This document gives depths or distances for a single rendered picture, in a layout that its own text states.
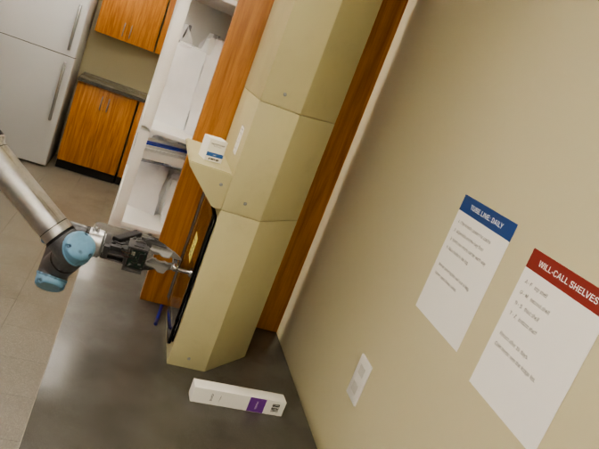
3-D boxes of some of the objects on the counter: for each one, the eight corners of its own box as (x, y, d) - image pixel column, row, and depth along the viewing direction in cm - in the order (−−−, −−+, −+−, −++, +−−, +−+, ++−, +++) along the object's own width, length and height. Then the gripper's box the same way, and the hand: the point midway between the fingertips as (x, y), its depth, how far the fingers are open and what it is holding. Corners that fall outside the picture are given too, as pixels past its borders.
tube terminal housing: (238, 329, 207) (319, 114, 189) (250, 382, 177) (348, 133, 159) (166, 312, 199) (244, 86, 181) (166, 363, 169) (259, 100, 151)
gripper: (95, 268, 160) (175, 289, 167) (106, 234, 158) (185, 256, 164) (99, 256, 168) (174, 275, 175) (110, 223, 166) (185, 244, 172)
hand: (175, 261), depth 172 cm, fingers closed, pressing on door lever
